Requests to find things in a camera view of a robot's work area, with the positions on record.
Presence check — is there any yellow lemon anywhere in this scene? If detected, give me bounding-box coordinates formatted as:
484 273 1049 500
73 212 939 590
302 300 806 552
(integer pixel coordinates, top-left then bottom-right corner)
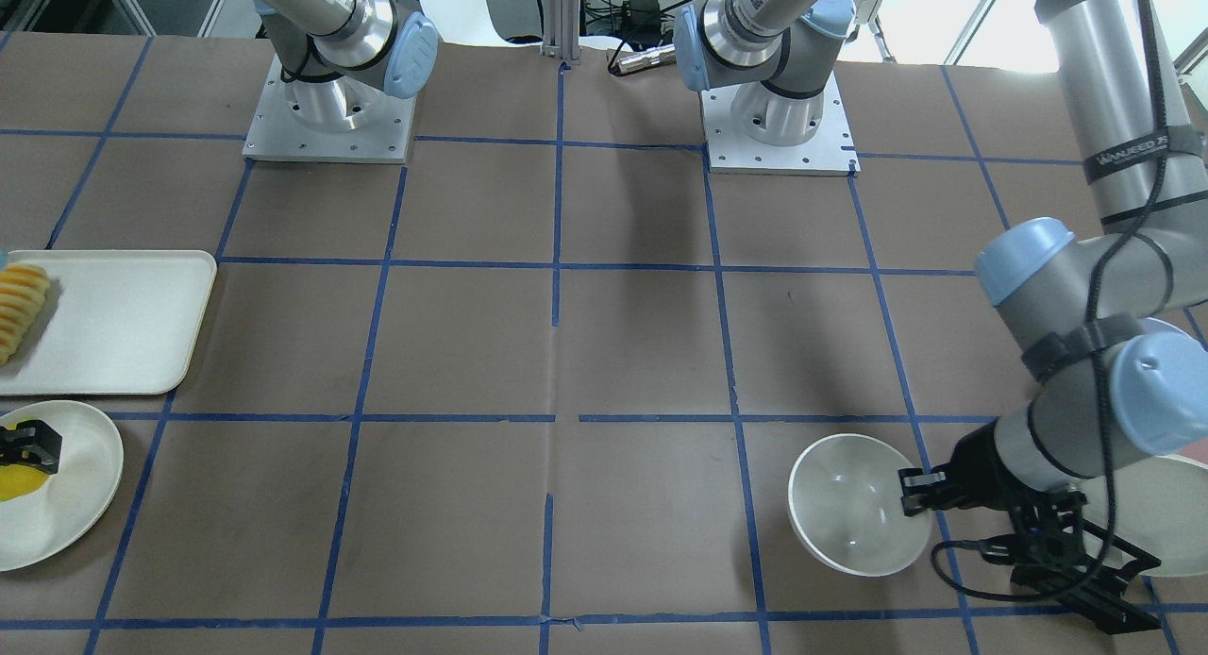
0 464 50 503

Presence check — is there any white bowl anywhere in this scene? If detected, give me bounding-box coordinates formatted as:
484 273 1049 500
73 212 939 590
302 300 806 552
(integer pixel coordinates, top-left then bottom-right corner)
786 434 933 578

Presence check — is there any white round plate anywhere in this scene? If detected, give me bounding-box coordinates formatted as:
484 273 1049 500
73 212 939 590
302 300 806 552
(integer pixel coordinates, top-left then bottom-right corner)
1 398 124 572

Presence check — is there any white rectangular tray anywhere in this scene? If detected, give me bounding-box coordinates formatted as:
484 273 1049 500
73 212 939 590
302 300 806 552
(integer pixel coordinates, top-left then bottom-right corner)
1 250 217 396

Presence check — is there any sliced yellow pineapple toy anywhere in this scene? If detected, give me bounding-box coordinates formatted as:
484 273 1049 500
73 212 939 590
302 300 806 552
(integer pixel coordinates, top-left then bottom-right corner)
1 262 51 365

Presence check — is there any silver flashlight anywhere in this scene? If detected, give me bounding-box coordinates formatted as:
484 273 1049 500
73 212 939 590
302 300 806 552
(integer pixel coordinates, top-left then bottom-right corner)
608 44 676 77

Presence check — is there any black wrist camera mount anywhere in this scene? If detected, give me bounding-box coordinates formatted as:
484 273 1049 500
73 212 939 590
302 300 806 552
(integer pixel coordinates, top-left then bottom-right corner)
1007 489 1161 636

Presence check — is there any aluminium frame post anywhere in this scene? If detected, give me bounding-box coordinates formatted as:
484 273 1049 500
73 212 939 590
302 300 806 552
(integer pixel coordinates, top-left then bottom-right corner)
539 0 582 66

